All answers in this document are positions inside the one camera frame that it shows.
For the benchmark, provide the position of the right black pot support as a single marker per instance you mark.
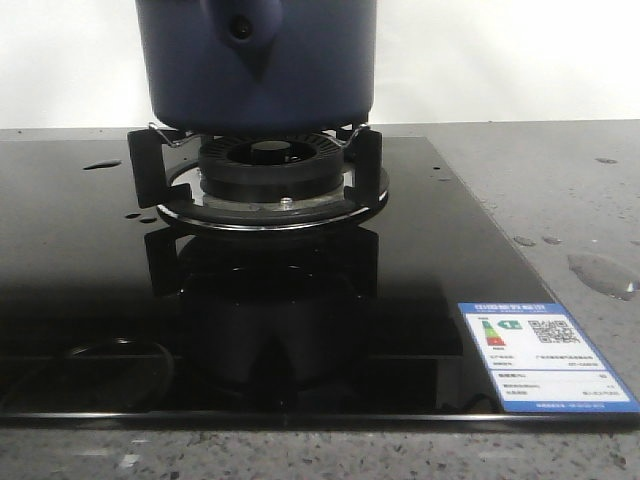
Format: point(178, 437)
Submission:
point(177, 194)

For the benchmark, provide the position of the blue cooking pot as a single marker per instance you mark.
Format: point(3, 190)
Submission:
point(259, 67)

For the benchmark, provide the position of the right gas burner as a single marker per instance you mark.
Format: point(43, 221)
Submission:
point(255, 169)

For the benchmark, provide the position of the black glass gas cooktop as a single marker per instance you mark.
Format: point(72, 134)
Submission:
point(110, 318)

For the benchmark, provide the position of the blue energy label sticker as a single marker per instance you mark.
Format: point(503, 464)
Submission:
point(539, 361)

